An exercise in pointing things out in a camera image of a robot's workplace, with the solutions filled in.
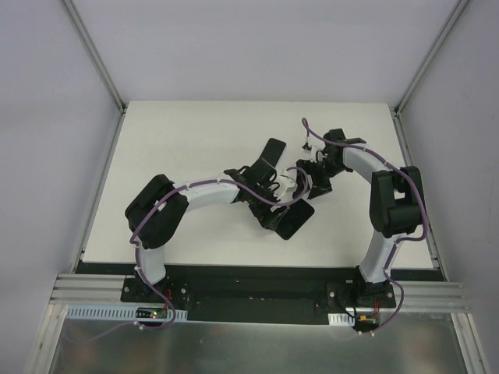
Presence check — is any right white cable duct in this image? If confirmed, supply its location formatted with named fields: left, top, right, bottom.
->
left=327, top=313, right=356, bottom=327

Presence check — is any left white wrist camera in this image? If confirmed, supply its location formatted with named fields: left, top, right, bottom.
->
left=271, top=169, right=296, bottom=200

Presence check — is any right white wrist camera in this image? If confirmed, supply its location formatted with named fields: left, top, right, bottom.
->
left=302, top=135, right=320, bottom=162

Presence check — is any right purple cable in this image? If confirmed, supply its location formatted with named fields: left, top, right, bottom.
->
left=300, top=118, right=428, bottom=338

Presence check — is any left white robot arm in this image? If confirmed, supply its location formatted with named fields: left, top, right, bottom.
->
left=125, top=157, right=296, bottom=285

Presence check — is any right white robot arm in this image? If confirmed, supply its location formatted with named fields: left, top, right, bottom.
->
left=296, top=129, right=429, bottom=308

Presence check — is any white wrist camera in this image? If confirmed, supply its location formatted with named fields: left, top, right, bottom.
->
left=271, top=169, right=296, bottom=200
left=302, top=135, right=320, bottom=162

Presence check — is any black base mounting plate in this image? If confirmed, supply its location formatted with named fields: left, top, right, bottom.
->
left=73, top=261, right=397, bottom=324

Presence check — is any aluminium frame rail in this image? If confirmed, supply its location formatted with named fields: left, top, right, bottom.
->
left=49, top=273, right=126, bottom=305

